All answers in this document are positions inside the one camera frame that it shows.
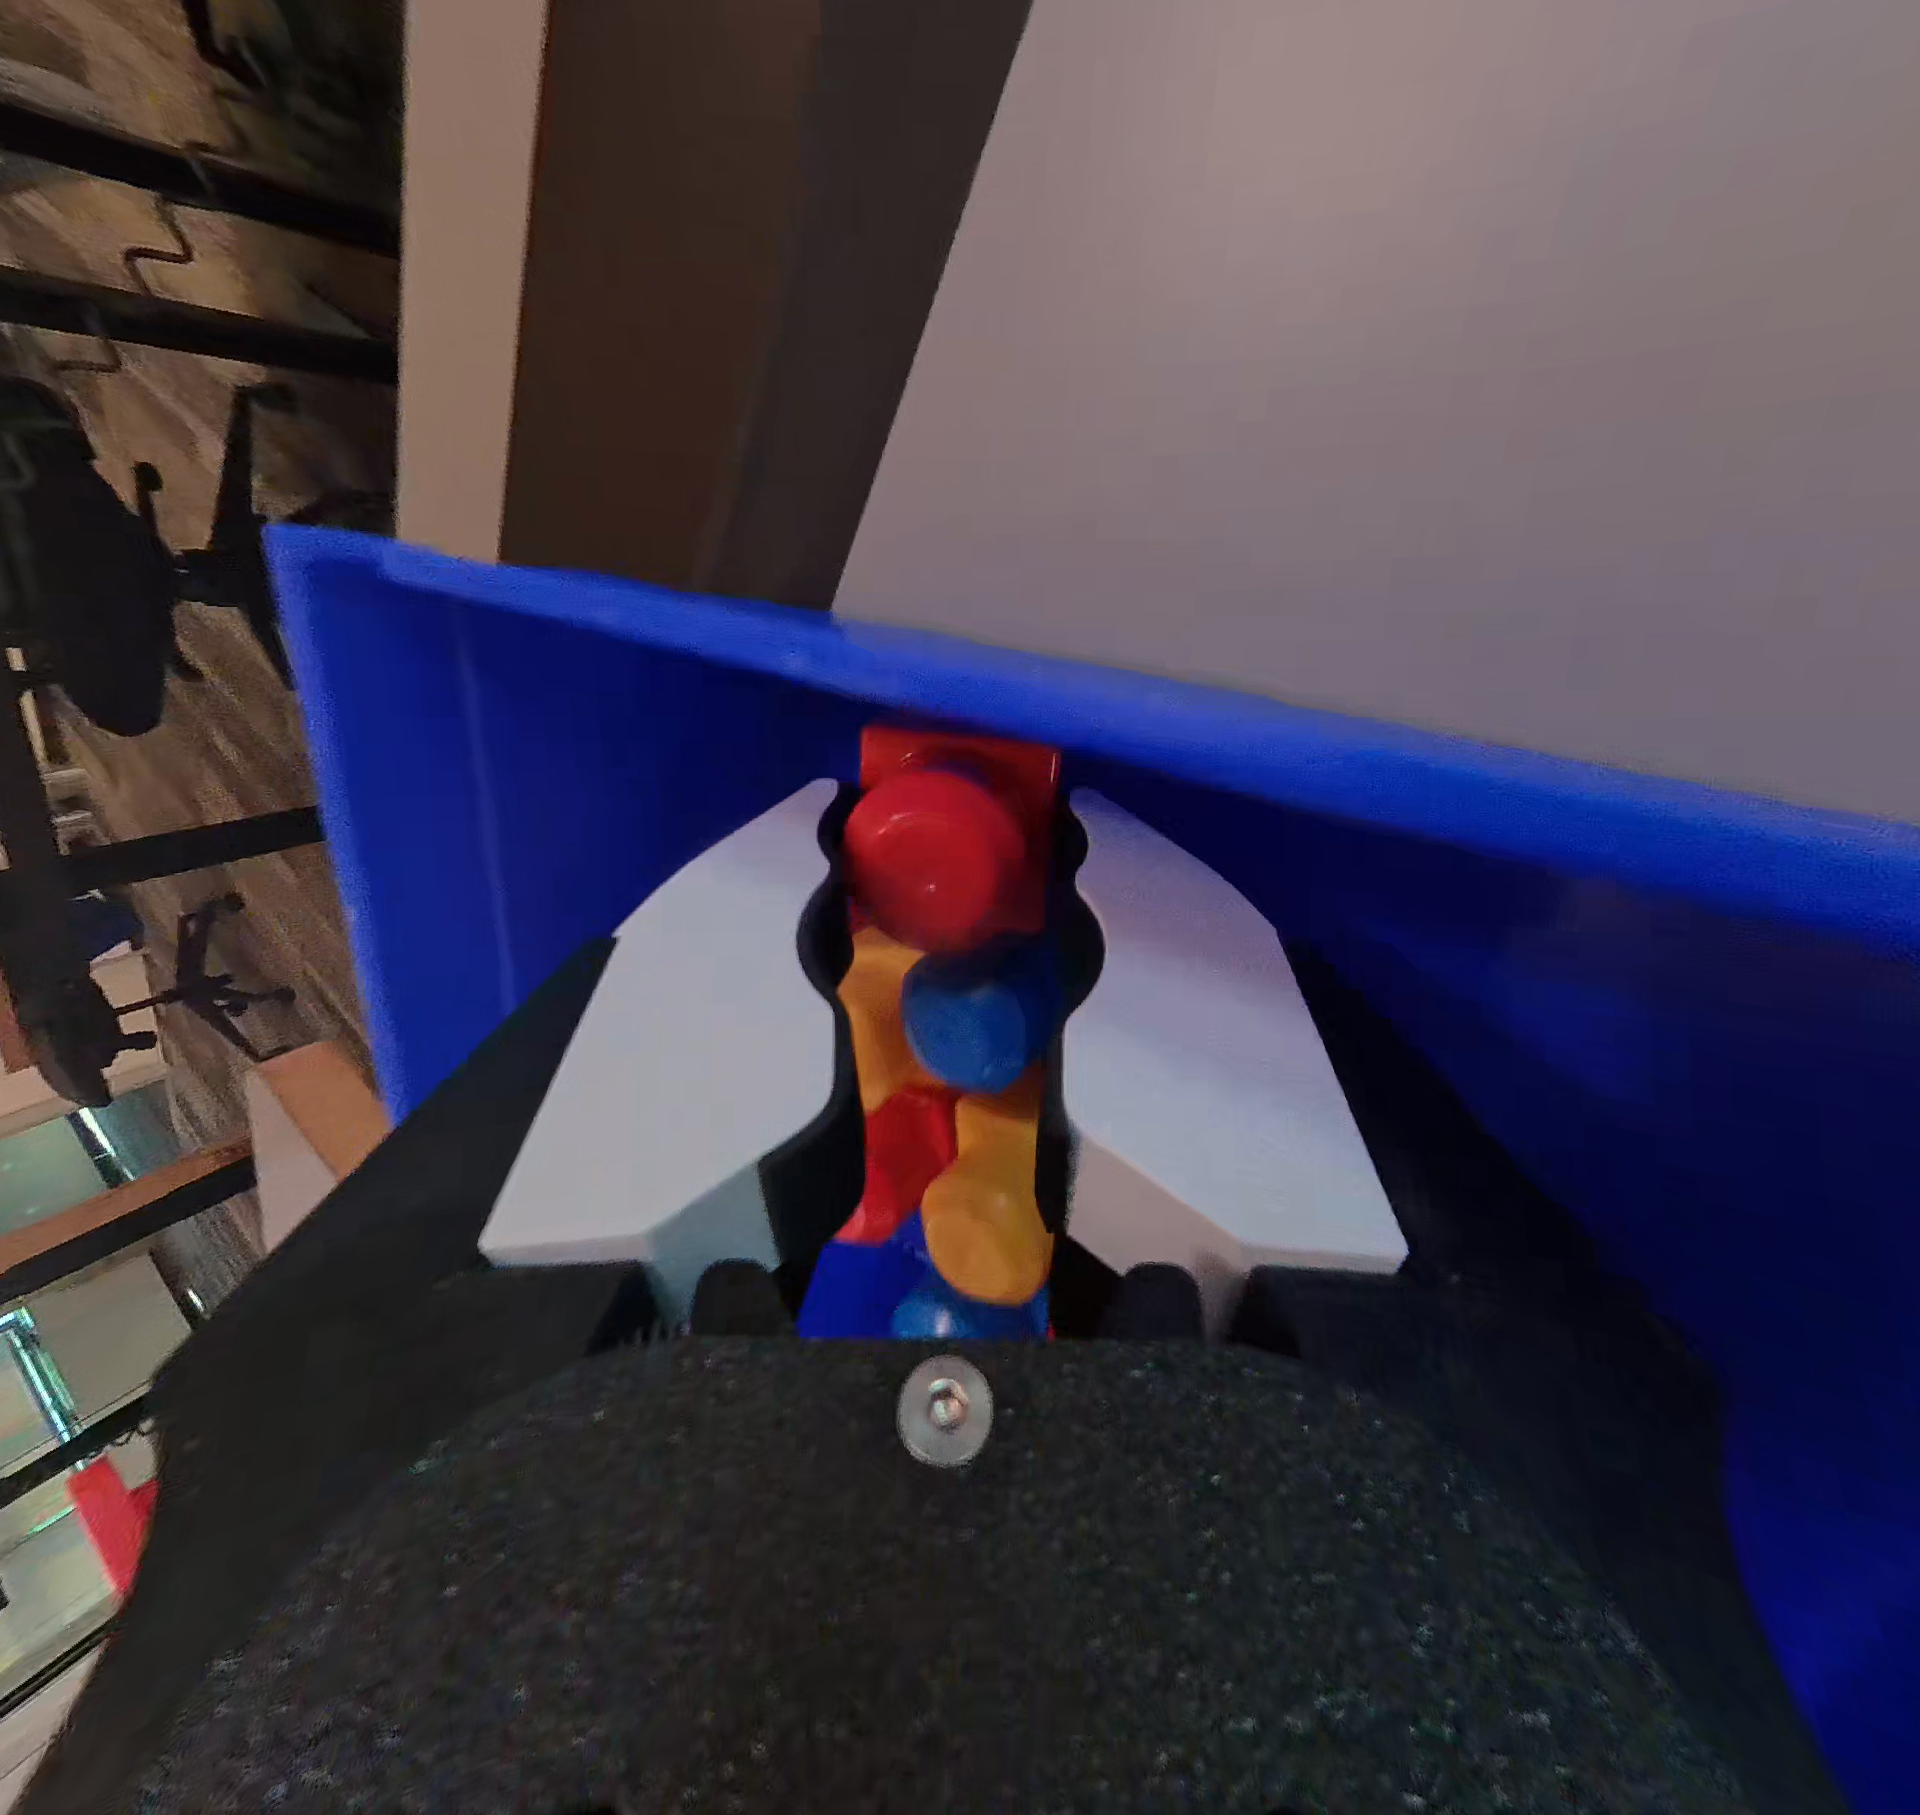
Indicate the red mega block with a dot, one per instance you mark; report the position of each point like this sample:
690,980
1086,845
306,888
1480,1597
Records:
937,848

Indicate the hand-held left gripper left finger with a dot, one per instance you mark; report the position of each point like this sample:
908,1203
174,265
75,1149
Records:
660,1082

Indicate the pile of mega blocks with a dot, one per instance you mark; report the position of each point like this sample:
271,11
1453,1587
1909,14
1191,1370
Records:
983,1022

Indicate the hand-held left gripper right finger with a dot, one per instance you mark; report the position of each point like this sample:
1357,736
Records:
1231,1082

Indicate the blue plastic bin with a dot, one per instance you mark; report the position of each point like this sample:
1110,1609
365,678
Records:
601,796

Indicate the black office chair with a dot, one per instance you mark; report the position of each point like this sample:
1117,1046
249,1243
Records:
90,600

